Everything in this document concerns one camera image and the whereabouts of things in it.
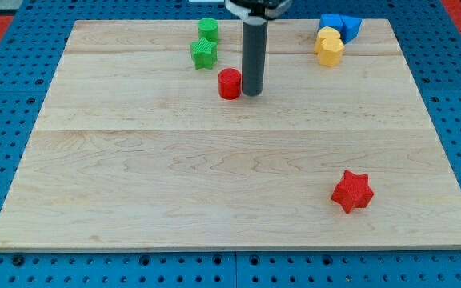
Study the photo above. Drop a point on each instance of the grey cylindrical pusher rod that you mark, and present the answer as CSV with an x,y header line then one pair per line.
x,y
254,42

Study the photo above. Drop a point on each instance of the wooden board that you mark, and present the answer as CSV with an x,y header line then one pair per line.
x,y
134,150

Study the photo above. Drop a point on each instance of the green cylinder block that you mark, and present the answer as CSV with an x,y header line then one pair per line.
x,y
208,29

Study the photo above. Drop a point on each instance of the blue wedge block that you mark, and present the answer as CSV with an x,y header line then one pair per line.
x,y
350,28

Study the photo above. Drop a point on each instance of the green star block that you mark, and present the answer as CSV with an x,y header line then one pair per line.
x,y
204,54

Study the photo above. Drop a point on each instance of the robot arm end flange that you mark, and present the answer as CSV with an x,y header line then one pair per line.
x,y
257,12

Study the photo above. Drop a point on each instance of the blue cube block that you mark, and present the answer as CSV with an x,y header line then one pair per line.
x,y
331,20

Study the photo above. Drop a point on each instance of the yellow rounded block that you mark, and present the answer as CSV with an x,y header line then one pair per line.
x,y
323,34

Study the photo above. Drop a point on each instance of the red cylinder block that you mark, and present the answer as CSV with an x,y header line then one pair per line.
x,y
229,83

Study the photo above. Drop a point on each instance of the yellow hexagon block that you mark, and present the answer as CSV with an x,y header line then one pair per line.
x,y
330,52

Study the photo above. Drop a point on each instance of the red star block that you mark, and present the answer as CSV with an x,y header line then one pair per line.
x,y
352,191

